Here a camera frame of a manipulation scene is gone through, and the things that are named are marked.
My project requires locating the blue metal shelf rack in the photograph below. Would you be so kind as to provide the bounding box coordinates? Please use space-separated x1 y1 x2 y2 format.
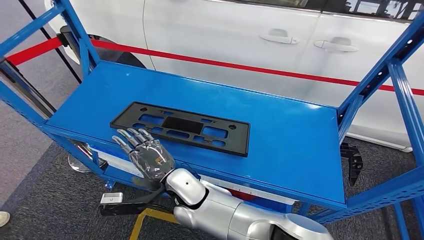
0 0 424 240

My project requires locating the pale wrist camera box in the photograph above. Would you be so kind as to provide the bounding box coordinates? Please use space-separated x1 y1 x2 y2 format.
98 192 167 217

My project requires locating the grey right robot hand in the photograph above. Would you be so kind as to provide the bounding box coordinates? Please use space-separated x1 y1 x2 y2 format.
111 128 176 192

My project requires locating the red part in bin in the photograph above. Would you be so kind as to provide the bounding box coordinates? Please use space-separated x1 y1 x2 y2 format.
228 188 258 202

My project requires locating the black plastic plate frame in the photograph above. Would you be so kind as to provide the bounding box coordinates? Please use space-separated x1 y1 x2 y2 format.
109 101 251 158

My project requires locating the black plastic bracket part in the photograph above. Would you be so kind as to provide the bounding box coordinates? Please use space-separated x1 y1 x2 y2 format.
340 142 364 187

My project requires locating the thin black strap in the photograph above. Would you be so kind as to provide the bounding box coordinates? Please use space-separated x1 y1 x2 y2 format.
18 0 83 84

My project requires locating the stanchion post with black head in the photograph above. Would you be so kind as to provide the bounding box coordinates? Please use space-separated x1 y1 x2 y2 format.
58 25 73 48

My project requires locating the red barrier belt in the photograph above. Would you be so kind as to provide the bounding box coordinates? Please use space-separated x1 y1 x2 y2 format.
5 36 424 97

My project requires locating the white car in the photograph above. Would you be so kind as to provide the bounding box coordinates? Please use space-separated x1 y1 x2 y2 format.
44 0 424 153

